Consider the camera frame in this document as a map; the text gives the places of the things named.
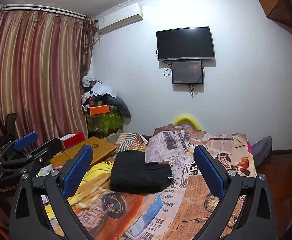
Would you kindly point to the yellow blanket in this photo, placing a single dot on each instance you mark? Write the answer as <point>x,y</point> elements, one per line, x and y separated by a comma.
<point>86,203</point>

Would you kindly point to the orange shoe box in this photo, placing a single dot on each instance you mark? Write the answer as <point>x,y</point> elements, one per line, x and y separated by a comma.
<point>96,110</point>

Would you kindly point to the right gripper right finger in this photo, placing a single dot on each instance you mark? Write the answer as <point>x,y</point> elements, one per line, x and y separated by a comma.
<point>222,185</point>

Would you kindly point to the purple backpack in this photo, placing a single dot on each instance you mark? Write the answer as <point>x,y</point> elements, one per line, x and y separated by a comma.
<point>261,150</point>

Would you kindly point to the yellow pillow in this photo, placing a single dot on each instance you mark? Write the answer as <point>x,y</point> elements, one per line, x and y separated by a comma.
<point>189,119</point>

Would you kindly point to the striped red curtain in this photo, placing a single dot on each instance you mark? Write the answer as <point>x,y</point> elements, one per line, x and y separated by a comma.
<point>43,58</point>

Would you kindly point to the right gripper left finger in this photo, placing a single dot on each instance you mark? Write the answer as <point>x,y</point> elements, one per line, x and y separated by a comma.
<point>62,184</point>

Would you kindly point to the dark grey garment on pile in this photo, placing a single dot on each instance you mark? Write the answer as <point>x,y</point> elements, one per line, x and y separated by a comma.
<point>119,103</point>

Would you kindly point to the green camouflage storage box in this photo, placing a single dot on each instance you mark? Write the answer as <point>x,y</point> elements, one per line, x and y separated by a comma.
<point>102,125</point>

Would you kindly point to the white crumpled paper pile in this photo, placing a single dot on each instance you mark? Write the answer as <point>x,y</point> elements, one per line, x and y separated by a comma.
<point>94,87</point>

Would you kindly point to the small black wall monitor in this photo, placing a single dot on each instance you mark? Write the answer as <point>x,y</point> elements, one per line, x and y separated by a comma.
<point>187,72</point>

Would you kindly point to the newspaper print bed cover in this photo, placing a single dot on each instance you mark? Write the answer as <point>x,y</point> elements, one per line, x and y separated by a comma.
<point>180,210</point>

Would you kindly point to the white air conditioner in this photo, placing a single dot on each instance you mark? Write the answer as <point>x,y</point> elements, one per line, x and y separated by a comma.
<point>118,18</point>

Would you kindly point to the red white box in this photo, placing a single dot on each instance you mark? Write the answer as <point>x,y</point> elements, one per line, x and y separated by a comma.
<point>72,139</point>

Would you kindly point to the wooden folding lap desk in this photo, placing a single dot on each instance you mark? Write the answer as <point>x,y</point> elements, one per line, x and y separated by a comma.
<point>97,149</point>

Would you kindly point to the black zip jacket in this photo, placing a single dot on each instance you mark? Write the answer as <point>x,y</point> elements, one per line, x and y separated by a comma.
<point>132,174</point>

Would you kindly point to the large black wall television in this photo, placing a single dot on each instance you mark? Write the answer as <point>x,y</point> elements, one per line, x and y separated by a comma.
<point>185,44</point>

